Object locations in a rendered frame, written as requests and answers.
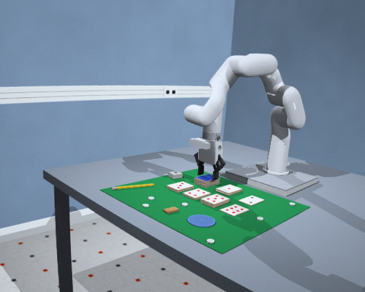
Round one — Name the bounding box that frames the blue flat disc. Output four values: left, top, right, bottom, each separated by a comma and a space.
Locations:
188, 215, 216, 227

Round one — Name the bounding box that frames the small brown rectangular block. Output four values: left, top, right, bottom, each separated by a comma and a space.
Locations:
163, 207, 179, 213

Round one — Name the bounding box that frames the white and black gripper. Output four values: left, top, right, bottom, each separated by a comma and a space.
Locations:
194, 140, 225, 180

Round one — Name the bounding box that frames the green felt playing mat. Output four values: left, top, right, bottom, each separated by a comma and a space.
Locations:
100, 169, 310, 254

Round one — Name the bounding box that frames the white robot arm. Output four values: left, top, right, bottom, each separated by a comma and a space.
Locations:
184, 54, 306, 176

